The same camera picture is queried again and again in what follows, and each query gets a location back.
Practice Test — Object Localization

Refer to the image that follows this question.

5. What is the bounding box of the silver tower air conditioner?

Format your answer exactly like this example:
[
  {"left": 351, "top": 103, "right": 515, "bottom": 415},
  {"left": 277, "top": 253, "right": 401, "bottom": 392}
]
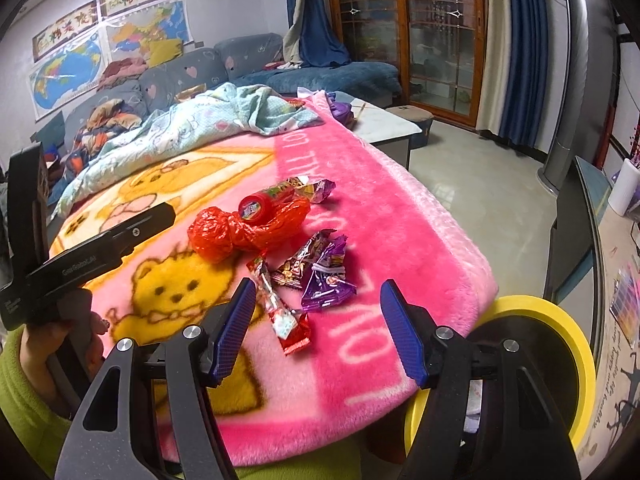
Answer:
[{"left": 537, "top": 0, "right": 619, "bottom": 194}]

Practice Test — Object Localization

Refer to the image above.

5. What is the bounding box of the dark television cabinet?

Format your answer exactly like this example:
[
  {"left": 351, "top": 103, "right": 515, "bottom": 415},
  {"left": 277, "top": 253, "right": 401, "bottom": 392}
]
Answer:
[{"left": 542, "top": 156, "right": 640, "bottom": 461}]

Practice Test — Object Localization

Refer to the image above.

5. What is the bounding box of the pile of red clothes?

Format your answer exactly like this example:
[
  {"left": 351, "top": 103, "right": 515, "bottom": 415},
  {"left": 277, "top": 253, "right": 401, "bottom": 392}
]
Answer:
[{"left": 97, "top": 57, "right": 149, "bottom": 91}]

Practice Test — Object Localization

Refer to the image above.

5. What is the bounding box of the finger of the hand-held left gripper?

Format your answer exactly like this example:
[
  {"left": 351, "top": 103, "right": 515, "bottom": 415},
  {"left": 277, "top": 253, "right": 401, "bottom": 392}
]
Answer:
[{"left": 106, "top": 203, "right": 177, "bottom": 261}]

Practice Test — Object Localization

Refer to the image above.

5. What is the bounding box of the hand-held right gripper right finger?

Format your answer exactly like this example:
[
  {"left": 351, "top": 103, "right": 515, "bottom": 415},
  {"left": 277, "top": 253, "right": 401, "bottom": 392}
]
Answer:
[{"left": 380, "top": 280, "right": 583, "bottom": 480}]

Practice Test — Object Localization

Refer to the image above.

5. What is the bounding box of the white ribbed vase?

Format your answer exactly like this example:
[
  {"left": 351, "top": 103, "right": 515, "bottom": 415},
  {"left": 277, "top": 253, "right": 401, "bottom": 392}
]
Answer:
[{"left": 607, "top": 158, "right": 640, "bottom": 217}]

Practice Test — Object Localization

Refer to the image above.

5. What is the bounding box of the orange patterned blanket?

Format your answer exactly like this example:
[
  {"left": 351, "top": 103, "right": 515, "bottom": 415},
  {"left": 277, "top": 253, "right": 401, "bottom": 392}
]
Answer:
[{"left": 67, "top": 99, "right": 144, "bottom": 171}]

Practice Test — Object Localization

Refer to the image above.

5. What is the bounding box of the purple bag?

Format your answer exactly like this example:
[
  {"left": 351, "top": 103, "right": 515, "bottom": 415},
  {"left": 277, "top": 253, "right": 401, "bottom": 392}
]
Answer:
[{"left": 327, "top": 100, "right": 355, "bottom": 124}]

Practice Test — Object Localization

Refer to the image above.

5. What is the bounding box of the pink printed fleece blanket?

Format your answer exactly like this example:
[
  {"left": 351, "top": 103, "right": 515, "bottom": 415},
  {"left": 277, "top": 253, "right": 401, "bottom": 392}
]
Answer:
[{"left": 47, "top": 92, "right": 501, "bottom": 467}]

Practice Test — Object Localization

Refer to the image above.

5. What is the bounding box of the clear bead organiser box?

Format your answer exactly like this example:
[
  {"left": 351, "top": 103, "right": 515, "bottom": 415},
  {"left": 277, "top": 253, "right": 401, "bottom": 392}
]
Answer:
[{"left": 609, "top": 262, "right": 640, "bottom": 349}]

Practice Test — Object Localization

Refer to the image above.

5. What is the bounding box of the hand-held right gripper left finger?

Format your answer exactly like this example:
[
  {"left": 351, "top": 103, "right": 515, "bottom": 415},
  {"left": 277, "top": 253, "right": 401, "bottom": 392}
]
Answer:
[{"left": 55, "top": 277, "right": 257, "bottom": 480}]

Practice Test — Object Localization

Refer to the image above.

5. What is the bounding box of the person's left hand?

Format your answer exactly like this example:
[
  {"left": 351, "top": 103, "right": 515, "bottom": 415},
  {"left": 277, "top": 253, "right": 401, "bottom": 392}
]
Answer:
[{"left": 25, "top": 309, "right": 109, "bottom": 377}]

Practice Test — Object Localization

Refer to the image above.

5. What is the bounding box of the blue grey heart-print sofa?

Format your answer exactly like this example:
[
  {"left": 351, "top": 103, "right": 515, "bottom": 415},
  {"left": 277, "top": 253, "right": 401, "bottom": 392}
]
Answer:
[{"left": 35, "top": 32, "right": 404, "bottom": 171}]

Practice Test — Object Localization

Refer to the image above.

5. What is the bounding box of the silver purple candy wrapper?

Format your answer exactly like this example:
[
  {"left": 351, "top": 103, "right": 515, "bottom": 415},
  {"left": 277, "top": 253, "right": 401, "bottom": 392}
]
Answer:
[{"left": 287, "top": 176, "right": 337, "bottom": 205}]

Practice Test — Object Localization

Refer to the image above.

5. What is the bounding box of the yellow rimmed black trash bin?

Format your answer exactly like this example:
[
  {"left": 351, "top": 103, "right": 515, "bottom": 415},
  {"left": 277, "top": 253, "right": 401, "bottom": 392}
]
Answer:
[{"left": 404, "top": 295, "right": 597, "bottom": 467}]

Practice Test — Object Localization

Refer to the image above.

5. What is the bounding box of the red plastic bag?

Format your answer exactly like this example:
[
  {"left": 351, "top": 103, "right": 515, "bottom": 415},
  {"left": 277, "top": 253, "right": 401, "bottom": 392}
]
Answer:
[{"left": 187, "top": 197, "right": 311, "bottom": 264}]

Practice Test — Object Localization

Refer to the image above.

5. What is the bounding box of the brown snack wrapper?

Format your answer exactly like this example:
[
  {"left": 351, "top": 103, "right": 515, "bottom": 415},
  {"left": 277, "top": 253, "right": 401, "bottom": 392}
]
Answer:
[{"left": 270, "top": 229, "right": 337, "bottom": 291}]

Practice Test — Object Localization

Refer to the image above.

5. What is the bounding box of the grey coffee table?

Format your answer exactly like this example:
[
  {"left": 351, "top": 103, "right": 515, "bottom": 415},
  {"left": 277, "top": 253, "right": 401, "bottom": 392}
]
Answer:
[{"left": 327, "top": 91, "right": 424, "bottom": 171}]

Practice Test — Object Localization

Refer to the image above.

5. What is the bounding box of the person's left forearm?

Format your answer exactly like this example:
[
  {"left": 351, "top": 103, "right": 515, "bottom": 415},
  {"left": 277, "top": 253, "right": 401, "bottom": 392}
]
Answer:
[{"left": 0, "top": 327, "right": 74, "bottom": 480}]

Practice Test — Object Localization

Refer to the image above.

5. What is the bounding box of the blue and beige curtain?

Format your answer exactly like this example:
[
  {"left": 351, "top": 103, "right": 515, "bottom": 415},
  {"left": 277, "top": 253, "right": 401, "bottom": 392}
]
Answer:
[
  {"left": 475, "top": 0, "right": 551, "bottom": 149},
  {"left": 277, "top": 0, "right": 351, "bottom": 69}
]

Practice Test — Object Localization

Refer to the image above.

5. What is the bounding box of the wooden sliding glass door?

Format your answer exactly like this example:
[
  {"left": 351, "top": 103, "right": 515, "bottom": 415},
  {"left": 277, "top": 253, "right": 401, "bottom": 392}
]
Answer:
[{"left": 322, "top": 0, "right": 489, "bottom": 129}]

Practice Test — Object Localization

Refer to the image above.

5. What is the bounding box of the country map poster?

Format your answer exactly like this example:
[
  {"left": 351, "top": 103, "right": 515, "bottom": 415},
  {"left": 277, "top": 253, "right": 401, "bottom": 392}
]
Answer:
[{"left": 105, "top": 0, "right": 195, "bottom": 59}]

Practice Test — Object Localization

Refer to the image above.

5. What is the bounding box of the red candy tube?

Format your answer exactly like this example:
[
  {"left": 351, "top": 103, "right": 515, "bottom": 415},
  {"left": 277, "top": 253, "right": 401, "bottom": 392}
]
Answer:
[{"left": 238, "top": 185, "right": 296, "bottom": 224}]

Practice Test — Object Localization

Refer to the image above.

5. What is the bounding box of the purple snack wrapper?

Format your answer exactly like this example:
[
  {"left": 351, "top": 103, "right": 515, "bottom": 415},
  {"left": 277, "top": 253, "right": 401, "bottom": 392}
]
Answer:
[{"left": 300, "top": 234, "right": 359, "bottom": 313}]

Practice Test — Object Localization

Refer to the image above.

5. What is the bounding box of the dark round stool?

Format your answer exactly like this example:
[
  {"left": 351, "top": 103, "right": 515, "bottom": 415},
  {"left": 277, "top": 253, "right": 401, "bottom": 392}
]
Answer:
[{"left": 385, "top": 105, "right": 434, "bottom": 149}]

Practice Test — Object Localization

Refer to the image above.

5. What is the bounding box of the red striped candy wrapper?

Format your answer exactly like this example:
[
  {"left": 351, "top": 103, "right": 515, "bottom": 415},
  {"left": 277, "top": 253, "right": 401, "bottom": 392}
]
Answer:
[{"left": 246, "top": 255, "right": 312, "bottom": 356}]

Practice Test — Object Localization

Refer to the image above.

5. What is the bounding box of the yellow cushion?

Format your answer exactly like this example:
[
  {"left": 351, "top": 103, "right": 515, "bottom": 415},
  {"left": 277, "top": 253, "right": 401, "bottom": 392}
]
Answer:
[{"left": 147, "top": 40, "right": 184, "bottom": 67}]

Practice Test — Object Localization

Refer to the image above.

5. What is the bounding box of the person's green fleece garment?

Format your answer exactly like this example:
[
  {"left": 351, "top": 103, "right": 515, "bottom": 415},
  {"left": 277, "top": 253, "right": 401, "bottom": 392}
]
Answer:
[{"left": 235, "top": 440, "right": 364, "bottom": 480}]

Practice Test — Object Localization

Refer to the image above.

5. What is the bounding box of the world map poster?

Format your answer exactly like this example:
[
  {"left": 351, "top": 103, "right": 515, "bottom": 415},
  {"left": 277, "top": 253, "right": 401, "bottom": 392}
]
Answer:
[{"left": 28, "top": 37, "right": 109, "bottom": 121}]

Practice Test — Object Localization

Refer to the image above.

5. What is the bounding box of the light blue printed quilt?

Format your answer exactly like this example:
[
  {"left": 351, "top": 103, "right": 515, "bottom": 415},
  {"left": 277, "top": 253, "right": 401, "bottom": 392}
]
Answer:
[{"left": 52, "top": 82, "right": 321, "bottom": 219}]

